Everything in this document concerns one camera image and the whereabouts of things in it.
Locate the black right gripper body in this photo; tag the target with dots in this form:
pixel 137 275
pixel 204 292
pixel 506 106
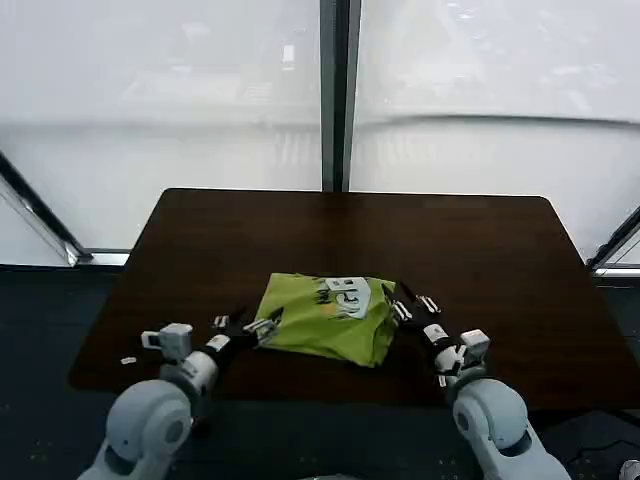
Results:
pixel 422 325

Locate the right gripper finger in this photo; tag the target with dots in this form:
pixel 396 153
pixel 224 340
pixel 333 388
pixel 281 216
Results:
pixel 429 303
pixel 400 310

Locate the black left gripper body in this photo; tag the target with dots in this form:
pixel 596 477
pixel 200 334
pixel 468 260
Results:
pixel 232 340

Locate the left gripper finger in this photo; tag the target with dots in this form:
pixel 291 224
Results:
pixel 222 321
pixel 260 329

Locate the green t-shirt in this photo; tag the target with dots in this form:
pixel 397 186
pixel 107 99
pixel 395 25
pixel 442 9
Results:
pixel 325 325

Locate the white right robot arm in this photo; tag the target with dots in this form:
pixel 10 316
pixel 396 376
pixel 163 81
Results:
pixel 495 415

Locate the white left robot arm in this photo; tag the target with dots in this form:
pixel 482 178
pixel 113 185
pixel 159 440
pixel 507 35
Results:
pixel 155 415

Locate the pale round object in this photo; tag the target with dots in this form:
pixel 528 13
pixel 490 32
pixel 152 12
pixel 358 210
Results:
pixel 631 471

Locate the slanted metal window frame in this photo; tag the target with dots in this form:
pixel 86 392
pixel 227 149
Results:
pixel 617 240
pixel 40 210

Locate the dark vertical window post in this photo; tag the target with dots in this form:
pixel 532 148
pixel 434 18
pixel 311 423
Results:
pixel 340 95

